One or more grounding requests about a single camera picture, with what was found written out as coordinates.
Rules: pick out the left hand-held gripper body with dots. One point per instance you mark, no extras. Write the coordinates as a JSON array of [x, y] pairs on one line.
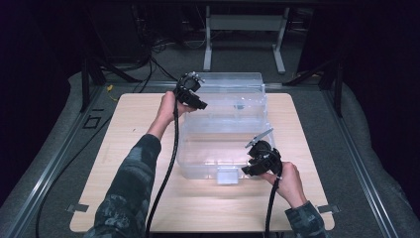
[[187, 87]]

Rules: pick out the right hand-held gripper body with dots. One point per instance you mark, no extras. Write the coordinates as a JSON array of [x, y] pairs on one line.
[[265, 153]]

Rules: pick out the clear plastic tiered storage box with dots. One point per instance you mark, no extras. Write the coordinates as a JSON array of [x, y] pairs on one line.
[[228, 132]]

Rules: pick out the person's left hand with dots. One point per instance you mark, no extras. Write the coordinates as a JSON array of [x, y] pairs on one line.
[[168, 111]]

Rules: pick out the person's right hand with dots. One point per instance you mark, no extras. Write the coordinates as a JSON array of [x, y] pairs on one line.
[[289, 183]]

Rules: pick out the small yellow tag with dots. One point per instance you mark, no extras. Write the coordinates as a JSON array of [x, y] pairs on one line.
[[110, 88]]

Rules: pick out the grey tape strip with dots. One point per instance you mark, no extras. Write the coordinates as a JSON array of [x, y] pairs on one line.
[[78, 208], [329, 209]]

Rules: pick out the black metal stand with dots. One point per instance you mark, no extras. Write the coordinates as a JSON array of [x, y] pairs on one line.
[[86, 82], [330, 76]]

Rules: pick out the short metal floor rail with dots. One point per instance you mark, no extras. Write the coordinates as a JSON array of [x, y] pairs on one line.
[[274, 86]]

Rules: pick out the grey metal desk frame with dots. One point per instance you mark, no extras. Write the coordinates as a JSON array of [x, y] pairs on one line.
[[244, 23]]

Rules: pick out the long metal floor rail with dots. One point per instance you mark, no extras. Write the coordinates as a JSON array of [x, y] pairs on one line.
[[49, 172], [360, 165]]

